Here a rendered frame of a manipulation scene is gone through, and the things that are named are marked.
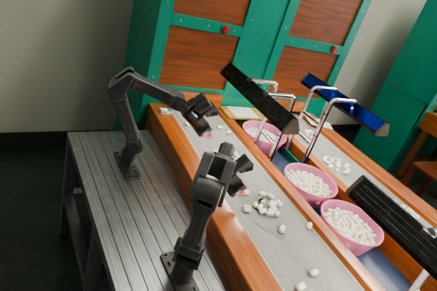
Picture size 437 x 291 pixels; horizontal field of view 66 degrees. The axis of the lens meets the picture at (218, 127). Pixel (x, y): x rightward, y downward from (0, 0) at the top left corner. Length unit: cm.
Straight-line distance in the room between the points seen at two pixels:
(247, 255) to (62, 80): 190
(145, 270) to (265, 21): 147
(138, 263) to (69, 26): 174
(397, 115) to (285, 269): 313
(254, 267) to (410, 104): 321
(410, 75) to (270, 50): 226
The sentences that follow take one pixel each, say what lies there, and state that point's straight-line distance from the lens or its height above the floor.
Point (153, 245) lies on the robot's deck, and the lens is 124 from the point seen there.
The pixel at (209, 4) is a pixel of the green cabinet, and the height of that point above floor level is 134.
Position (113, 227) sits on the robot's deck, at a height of 67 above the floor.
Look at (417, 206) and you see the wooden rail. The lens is 199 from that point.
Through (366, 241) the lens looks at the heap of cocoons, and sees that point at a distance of 159.
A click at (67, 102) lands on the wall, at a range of 272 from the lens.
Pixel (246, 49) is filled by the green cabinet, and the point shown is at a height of 115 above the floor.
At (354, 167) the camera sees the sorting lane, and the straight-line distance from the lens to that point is 209.
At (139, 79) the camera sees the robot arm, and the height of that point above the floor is 109.
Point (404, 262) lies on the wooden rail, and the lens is 163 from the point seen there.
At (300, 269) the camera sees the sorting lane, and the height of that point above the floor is 74.
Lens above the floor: 158
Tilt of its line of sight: 26 degrees down
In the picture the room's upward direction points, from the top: 17 degrees clockwise
